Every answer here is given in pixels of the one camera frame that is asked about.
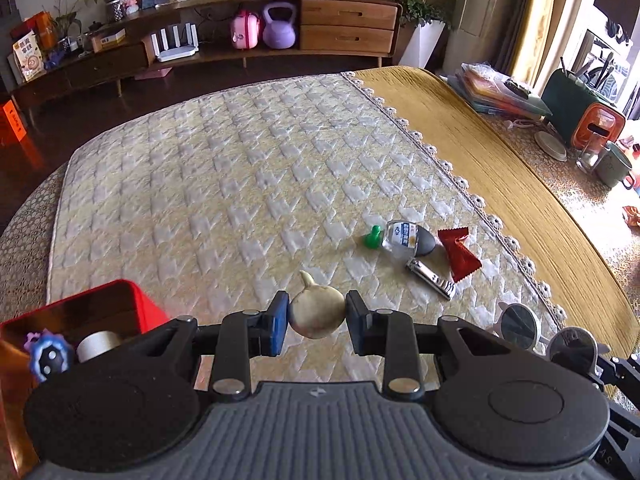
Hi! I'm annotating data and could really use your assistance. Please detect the beige garlic shaped object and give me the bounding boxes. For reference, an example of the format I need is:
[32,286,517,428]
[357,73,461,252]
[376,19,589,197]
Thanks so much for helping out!
[288,271,346,339]

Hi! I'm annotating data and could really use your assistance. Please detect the silver nail clipper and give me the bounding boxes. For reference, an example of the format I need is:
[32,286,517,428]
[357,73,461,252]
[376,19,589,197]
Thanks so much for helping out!
[406,258,456,300]

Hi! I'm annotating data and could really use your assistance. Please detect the blue spiky toy figure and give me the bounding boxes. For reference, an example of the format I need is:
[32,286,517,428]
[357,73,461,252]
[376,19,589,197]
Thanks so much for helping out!
[24,330,74,384]

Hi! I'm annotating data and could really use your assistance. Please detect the green pawn piece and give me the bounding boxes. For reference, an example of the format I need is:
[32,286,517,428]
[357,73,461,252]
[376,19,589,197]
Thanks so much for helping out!
[362,226,384,249]

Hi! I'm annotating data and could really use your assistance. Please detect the red snack packet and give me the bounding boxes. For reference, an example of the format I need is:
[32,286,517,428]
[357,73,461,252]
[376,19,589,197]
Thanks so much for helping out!
[438,226,482,283]

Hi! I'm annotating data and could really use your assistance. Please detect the red tin box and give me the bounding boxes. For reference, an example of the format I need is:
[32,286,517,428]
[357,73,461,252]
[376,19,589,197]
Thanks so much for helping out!
[1,280,168,479]

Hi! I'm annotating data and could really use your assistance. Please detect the white round sunglasses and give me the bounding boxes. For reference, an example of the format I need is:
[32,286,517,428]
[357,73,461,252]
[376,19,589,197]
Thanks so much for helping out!
[484,301,612,376]

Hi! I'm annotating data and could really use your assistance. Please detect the quilted cream yellow mat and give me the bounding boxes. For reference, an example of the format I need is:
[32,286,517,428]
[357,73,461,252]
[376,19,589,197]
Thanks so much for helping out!
[47,74,562,336]

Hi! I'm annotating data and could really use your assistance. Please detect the mustard yellow table runner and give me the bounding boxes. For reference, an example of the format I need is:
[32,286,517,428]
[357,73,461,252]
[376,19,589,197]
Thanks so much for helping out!
[356,66,639,356]

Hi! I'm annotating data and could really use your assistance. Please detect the stack of folders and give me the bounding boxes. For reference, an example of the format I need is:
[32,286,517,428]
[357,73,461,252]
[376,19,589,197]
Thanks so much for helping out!
[446,63,552,119]

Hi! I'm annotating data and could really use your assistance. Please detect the green mug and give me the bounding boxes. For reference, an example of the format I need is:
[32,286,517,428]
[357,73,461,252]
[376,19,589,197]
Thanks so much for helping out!
[596,141,636,190]

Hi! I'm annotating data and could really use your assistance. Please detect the white wifi router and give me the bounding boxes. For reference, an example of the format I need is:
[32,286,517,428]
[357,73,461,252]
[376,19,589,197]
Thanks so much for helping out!
[150,23,200,63]

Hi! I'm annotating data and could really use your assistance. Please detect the purple kettlebell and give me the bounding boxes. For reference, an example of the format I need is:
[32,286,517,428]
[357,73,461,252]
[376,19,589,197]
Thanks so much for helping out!
[262,2,297,50]

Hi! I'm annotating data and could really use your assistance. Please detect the green orange storage box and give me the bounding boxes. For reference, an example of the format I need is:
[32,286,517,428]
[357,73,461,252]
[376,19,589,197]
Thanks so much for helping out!
[541,68,626,148]

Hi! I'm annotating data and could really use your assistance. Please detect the pink toy case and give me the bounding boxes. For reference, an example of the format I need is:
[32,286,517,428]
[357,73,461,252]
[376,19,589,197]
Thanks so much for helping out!
[230,9,262,50]

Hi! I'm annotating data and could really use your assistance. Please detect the long wooden tv cabinet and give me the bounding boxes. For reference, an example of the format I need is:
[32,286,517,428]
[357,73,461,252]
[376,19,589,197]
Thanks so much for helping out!
[10,0,401,112]

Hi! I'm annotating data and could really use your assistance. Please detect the orange gift box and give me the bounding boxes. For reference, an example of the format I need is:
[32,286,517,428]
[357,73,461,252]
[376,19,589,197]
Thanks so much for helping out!
[0,101,26,148]

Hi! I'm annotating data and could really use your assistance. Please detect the potted green plant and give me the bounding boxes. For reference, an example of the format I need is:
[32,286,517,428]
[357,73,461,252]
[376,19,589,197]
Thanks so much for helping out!
[394,0,450,70]

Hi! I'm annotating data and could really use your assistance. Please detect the snack box on cabinet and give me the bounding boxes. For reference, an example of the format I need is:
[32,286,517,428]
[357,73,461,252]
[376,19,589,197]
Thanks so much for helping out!
[13,30,46,82]

